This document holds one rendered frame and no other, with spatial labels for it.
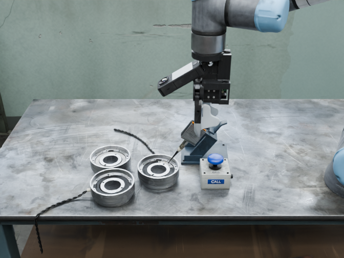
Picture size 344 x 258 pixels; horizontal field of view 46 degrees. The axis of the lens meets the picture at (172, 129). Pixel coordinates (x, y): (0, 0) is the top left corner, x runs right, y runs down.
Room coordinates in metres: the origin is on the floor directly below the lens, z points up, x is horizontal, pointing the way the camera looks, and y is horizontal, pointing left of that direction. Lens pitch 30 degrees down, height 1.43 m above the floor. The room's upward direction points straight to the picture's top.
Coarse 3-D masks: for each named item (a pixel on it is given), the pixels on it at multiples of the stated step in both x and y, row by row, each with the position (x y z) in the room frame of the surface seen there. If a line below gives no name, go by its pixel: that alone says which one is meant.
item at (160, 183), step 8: (144, 160) 0.86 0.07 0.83; (152, 160) 0.87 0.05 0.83; (168, 160) 0.87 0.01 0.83; (176, 160) 0.85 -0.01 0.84; (152, 168) 0.84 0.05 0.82; (160, 168) 0.85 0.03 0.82; (168, 168) 0.83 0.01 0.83; (176, 168) 0.83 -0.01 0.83; (144, 176) 0.79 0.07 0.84; (160, 176) 0.80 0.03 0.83; (168, 176) 0.78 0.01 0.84; (176, 176) 0.80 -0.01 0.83; (144, 184) 0.80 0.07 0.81; (152, 184) 0.78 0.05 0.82; (160, 184) 0.78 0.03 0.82; (168, 184) 0.78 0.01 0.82
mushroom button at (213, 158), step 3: (210, 156) 0.82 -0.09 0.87; (213, 156) 0.82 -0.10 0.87; (216, 156) 0.82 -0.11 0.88; (219, 156) 0.82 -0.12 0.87; (222, 156) 0.82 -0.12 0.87; (207, 159) 0.82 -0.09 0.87; (210, 159) 0.81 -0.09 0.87; (213, 159) 0.81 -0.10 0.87; (216, 159) 0.81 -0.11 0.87; (219, 159) 0.81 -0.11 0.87; (222, 159) 0.81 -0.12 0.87; (210, 162) 0.80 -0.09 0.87; (213, 162) 0.80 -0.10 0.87; (216, 162) 0.80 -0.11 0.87; (219, 162) 0.80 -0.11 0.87; (222, 162) 0.81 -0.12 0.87; (213, 165) 0.82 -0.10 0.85; (216, 165) 0.81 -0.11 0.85
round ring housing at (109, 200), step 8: (112, 168) 0.82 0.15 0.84; (96, 176) 0.79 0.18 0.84; (104, 176) 0.80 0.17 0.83; (128, 176) 0.80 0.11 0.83; (104, 184) 0.77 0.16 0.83; (112, 184) 0.79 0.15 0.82; (120, 184) 0.77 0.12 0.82; (96, 192) 0.72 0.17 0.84; (112, 192) 0.74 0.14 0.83; (120, 192) 0.72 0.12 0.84; (128, 192) 0.73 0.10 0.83; (96, 200) 0.72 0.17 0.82; (104, 200) 0.71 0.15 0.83; (112, 200) 0.71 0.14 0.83; (120, 200) 0.72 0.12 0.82; (128, 200) 0.74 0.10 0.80
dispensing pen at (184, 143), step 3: (192, 120) 0.86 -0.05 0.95; (189, 123) 0.86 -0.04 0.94; (186, 126) 0.86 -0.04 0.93; (186, 129) 0.85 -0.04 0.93; (183, 132) 0.85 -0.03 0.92; (183, 141) 0.85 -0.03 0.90; (186, 141) 0.85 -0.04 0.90; (180, 144) 0.85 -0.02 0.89; (183, 144) 0.85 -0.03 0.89; (186, 144) 0.85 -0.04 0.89; (180, 147) 0.85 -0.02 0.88; (183, 147) 0.85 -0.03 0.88; (177, 150) 0.85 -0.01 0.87; (180, 150) 0.85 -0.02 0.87; (177, 153) 0.85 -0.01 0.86; (174, 156) 0.85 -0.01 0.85; (171, 159) 0.85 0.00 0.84; (168, 162) 0.85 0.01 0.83
